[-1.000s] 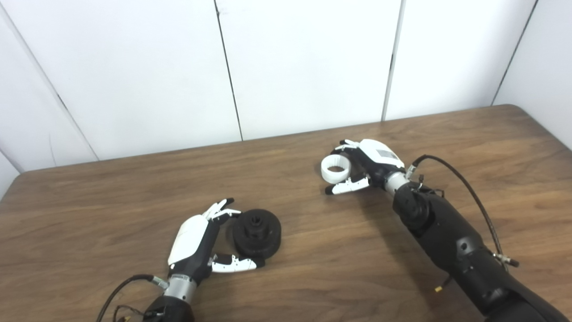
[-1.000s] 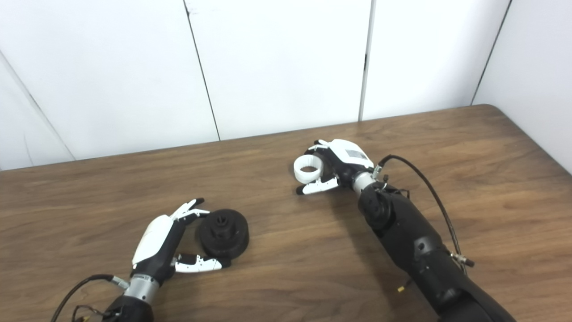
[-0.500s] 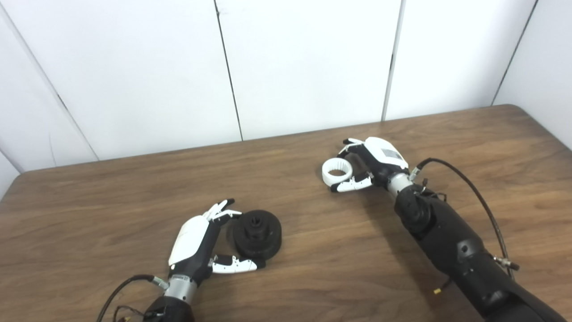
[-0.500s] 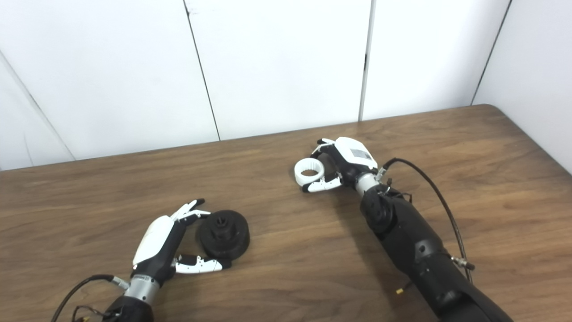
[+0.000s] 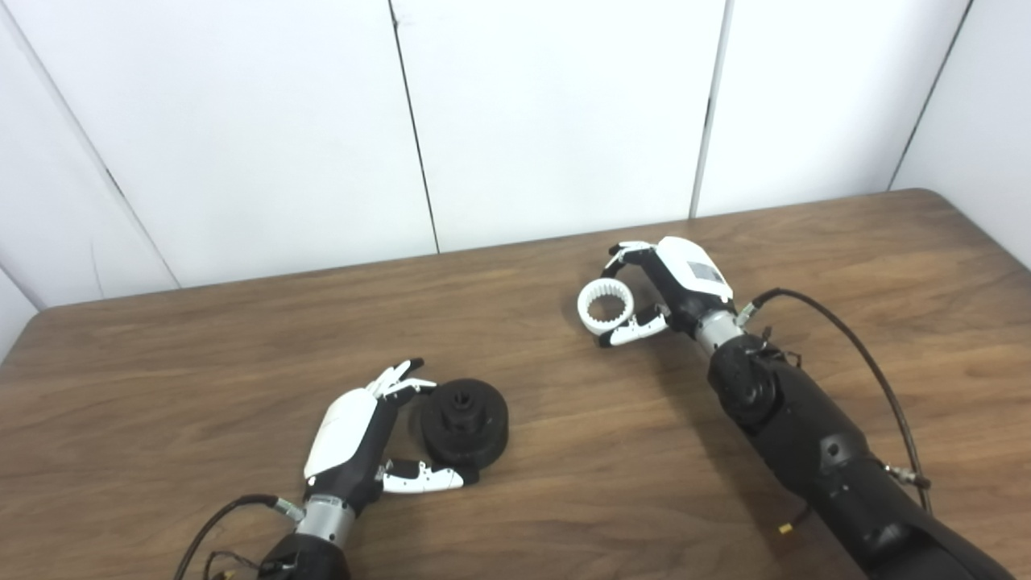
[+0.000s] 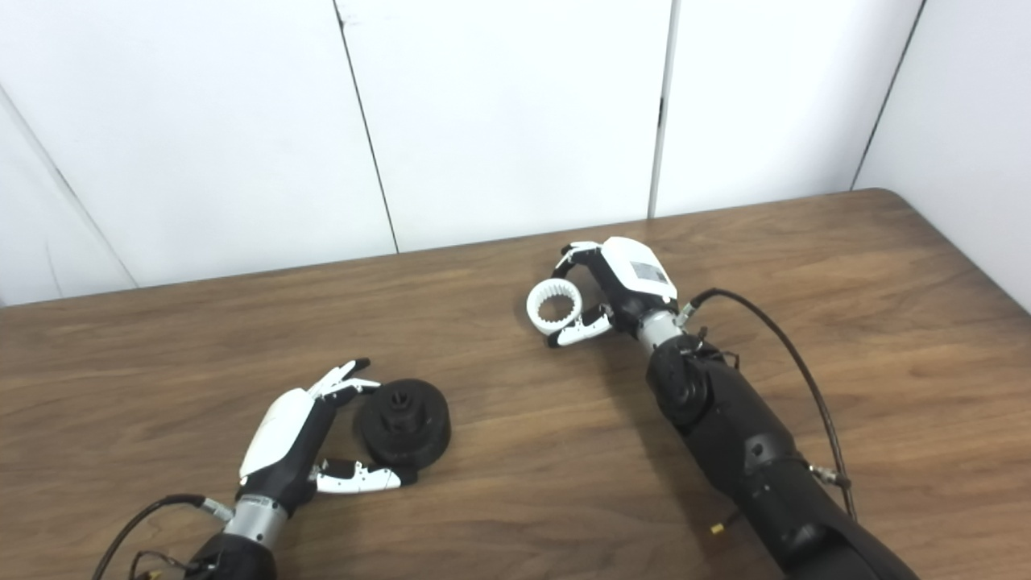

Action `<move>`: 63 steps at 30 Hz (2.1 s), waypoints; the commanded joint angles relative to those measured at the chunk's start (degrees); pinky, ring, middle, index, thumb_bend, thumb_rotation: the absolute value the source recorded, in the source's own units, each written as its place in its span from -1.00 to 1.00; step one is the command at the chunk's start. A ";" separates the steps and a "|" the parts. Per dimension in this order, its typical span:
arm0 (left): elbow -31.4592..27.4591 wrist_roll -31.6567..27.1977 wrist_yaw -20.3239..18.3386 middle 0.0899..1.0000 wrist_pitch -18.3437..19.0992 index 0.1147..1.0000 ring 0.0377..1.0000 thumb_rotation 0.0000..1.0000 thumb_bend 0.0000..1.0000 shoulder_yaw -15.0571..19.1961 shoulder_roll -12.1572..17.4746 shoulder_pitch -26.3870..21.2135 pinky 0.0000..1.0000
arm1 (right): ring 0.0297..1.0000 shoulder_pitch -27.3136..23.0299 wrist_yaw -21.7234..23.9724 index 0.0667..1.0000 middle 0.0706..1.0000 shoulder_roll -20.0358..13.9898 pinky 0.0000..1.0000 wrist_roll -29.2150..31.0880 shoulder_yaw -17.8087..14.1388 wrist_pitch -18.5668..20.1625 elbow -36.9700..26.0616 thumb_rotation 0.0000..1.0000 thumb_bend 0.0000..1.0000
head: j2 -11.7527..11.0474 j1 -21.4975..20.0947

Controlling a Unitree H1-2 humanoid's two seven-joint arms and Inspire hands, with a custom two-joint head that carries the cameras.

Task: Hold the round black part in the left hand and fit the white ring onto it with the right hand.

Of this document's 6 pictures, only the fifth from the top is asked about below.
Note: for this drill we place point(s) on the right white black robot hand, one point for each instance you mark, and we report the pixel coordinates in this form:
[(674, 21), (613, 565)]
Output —
[(685, 278)]

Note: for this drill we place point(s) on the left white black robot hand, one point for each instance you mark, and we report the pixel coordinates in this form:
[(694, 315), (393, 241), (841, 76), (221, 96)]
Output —
[(342, 435)]

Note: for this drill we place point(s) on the round black part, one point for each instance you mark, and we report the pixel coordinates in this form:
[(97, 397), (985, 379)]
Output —
[(465, 419)]

